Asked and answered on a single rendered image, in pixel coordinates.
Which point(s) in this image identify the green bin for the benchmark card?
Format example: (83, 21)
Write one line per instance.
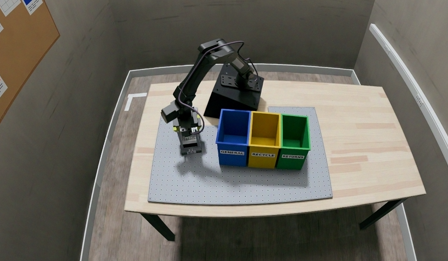
(295, 142)

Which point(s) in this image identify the yellow recycle bin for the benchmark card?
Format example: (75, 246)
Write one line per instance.
(264, 139)

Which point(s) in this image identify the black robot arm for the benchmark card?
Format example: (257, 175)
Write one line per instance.
(222, 55)

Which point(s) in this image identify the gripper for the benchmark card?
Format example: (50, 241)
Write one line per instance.
(197, 122)

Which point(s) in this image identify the blue general waste bin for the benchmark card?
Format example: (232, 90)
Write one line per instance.
(233, 137)

